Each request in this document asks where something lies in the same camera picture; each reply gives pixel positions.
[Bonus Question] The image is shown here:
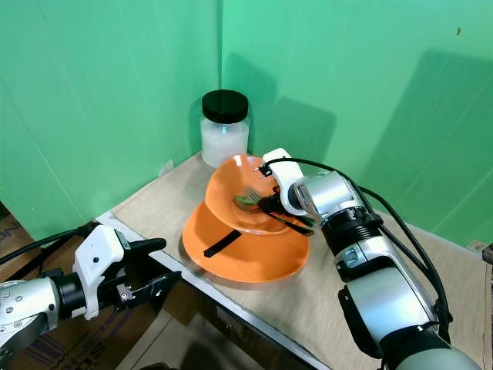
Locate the silver metal fork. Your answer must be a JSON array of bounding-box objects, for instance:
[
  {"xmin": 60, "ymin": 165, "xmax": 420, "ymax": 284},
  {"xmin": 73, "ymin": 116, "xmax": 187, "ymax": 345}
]
[{"xmin": 234, "ymin": 185, "xmax": 317, "ymax": 228}]

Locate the thin black stick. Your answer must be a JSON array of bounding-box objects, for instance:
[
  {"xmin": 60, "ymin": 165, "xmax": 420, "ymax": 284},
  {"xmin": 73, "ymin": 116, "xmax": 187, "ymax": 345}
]
[{"xmin": 270, "ymin": 210, "xmax": 315, "ymax": 236}]

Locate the orange plastic bowl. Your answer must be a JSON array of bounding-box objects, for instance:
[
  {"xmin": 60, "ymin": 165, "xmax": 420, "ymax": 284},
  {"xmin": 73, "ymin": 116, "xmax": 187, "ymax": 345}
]
[{"xmin": 205, "ymin": 153, "xmax": 317, "ymax": 235}]

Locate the orange plastic plate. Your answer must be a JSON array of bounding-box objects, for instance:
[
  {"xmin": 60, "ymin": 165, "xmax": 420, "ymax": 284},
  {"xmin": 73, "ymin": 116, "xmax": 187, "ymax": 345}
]
[{"xmin": 182, "ymin": 198, "xmax": 310, "ymax": 284}]

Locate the flat black strip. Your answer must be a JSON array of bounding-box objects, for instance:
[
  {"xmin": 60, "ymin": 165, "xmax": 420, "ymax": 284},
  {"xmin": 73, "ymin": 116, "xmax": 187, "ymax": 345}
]
[{"xmin": 203, "ymin": 229, "xmax": 243, "ymax": 259}]

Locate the clear jar with black lid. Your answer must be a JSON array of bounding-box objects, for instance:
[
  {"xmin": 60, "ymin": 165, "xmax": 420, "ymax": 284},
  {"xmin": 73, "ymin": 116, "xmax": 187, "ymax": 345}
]
[{"xmin": 200, "ymin": 89, "xmax": 251, "ymax": 170}]

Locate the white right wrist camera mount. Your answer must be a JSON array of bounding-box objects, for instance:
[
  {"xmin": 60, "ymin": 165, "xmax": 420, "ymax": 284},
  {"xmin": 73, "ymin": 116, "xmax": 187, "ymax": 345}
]
[{"xmin": 261, "ymin": 148, "xmax": 310, "ymax": 216}]

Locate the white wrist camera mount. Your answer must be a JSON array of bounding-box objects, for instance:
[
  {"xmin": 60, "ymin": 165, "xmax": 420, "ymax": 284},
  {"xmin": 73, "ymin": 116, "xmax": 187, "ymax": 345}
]
[
  {"xmin": 72, "ymin": 224, "xmax": 133, "ymax": 319},
  {"xmin": 261, "ymin": 148, "xmax": 310, "ymax": 216}
]

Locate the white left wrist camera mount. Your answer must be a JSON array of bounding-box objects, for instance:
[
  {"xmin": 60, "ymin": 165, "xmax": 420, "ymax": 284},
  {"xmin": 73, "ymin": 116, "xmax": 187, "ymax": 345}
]
[{"xmin": 72, "ymin": 224, "xmax": 133, "ymax": 319}]

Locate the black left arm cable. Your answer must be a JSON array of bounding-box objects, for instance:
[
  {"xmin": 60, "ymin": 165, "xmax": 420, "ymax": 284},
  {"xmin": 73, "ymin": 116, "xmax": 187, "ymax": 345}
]
[{"xmin": 0, "ymin": 222, "xmax": 102, "ymax": 265}]

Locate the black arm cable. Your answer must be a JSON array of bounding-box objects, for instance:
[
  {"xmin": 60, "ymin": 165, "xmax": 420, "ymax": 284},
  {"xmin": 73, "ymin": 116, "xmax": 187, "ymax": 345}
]
[
  {"xmin": 0, "ymin": 222, "xmax": 102, "ymax": 265},
  {"xmin": 266, "ymin": 156, "xmax": 457, "ymax": 344}
]

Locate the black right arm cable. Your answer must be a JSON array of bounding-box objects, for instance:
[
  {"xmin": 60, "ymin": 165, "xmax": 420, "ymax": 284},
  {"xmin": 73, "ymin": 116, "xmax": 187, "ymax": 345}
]
[{"xmin": 266, "ymin": 156, "xmax": 457, "ymax": 344}]

